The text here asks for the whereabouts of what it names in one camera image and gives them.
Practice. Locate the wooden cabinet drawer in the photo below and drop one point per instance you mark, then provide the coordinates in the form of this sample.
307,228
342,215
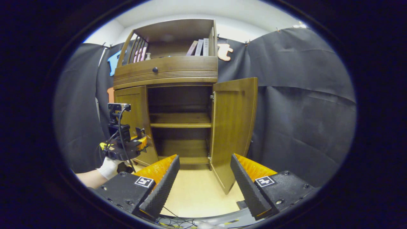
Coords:
181,68

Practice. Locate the black backdrop cloth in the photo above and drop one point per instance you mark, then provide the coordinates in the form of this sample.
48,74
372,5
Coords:
302,111

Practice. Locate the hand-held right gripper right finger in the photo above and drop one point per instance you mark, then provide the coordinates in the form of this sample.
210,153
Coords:
248,190

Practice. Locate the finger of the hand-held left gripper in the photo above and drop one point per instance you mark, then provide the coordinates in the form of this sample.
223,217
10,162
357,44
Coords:
141,143

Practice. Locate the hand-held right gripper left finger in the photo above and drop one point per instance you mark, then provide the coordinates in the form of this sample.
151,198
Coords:
162,190

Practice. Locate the pale grey book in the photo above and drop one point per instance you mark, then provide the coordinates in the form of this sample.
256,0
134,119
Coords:
206,47
199,47

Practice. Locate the wooden double-door shoe cabinet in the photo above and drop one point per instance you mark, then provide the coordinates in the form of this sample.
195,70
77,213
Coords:
178,31

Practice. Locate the pale mauve book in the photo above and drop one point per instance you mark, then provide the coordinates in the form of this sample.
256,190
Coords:
191,47

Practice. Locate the wooden inner shelf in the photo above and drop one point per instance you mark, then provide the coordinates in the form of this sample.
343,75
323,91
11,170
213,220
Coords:
181,121

